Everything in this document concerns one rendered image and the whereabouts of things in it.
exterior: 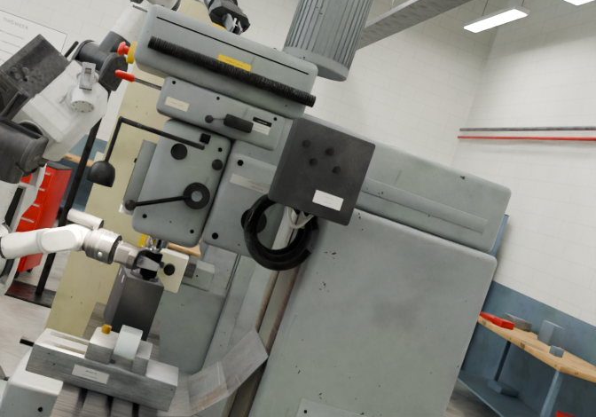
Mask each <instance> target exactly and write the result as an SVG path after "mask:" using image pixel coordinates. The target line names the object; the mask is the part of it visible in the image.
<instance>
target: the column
mask: <svg viewBox="0 0 596 417"><path fill-rule="evenodd" d="M318 223H319V230H316V231H313V232H312V235H311V238H310V242H309V244H308V246H307V247H306V249H308V250H309V252H310V253H311V254H310V256H309V257H307V258H306V260H305V261H304V262H303V263H302V264H300V265H298V266H296V267H294V268H293V269H290V270H286V271H271V275H270V278H269V281H268V283H267V286H266V288H265V291H264V294H263V299H262V301H261V304H260V306H259V309H258V312H257V314H256V317H255V322H254V324H253V326H252V328H253V327H255V329H256V332H257V333H258V334H259V336H260V339H261V341H262V343H263V346H264V348H265V350H266V353H267V355H268V356H269V357H268V358H267V359H266V360H265V361H264V362H263V363H262V364H261V365H260V366H259V367H258V368H257V369H256V370H255V371H254V372H253V373H252V374H251V375H250V376H249V377H248V378H247V379H246V380H245V381H244V382H243V383H242V384H241V385H240V386H239V387H238V388H237V389H236V390H235V391H234V392H233V393H232V394H231V395H230V396H229V397H228V398H227V401H226V404H225V407H224V410H223V413H222V416H221V417H443V416H444V413H445V411H446V408H447V405H448V403H449V400H450V397H451V393H452V391H453V388H454V385H455V382H456V380H457V378H458V375H459V370H460V368H461V366H462V363H463V360H464V357H465V355H466V352H467V348H468V345H469V343H470V340H471V337H472V335H473V332H474V328H475V325H476V322H477V320H478V318H479V315H480V312H481V309H482V306H483V303H484V300H485V297H486V295H487V292H488V290H489V287H490V283H491V280H492V277H493V275H494V272H495V270H496V267H497V263H498V262H497V259H496V258H495V257H494V256H490V255H488V254H485V253H483V252H481V251H478V250H475V249H472V248H469V247H466V246H463V245H460V244H458V243H455V242H452V241H449V240H446V239H443V238H440V237H437V236H435V235H432V234H429V233H426V232H422V231H420V230H417V229H414V228H411V227H409V226H406V225H403V224H399V223H396V222H394V221H391V220H388V219H386V218H383V217H380V216H375V215H373V214H370V213H367V212H365V211H363V210H360V209H357V208H354V211H353V214H352V217H351V219H350V222H349V224H348V225H347V226H344V225H342V224H337V223H335V222H332V221H329V220H326V219H324V218H321V217H318Z"/></svg>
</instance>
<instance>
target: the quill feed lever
mask: <svg viewBox="0 0 596 417"><path fill-rule="evenodd" d="M209 199H210V192H209V190H208V188H207V187H206V186H205V185H204V184H202V183H198V182H195V183H191V184H189V185H188V186H186V187H185V189H184V194H183V196H177V197H170V198H164V199H157V200H150V201H139V202H134V201H133V200H127V201H126V202H125V203H124V207H125V209H127V210H128V211H132V210H134V209H135V208H136V207H139V206H146V205H153V204H159V203H165V202H172V201H184V202H185V204H186V205H187V206H188V207H189V208H191V209H202V208H204V207H205V206H207V204H208V202H209Z"/></svg>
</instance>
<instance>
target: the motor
mask: <svg viewBox="0 0 596 417"><path fill-rule="evenodd" d="M372 5H373V0H299V3H298V4H297V7H296V10H295V13H294V17H293V20H292V23H291V26H290V28H289V30H288V33H287V36H286V40H285V43H284V46H283V47H284V48H283V49H282V52H284V53H287V54H289V55H292V56H295V57H296V58H299V59H303V60H306V61H308V62H310V63H313V64H314V65H316V66H317V68H318V75H317V76H319V77H322V78H325V79H329V80H333V81H337V82H344V81H346V80H347V77H348V74H349V70H350V67H351V64H352V61H353V59H354V57H355V54H356V51H357V47H358V44H359V41H360V38H361V36H362V34H363V31H364V28H365V23H366V21H367V18H368V16H369V13H370V10H371V8H372Z"/></svg>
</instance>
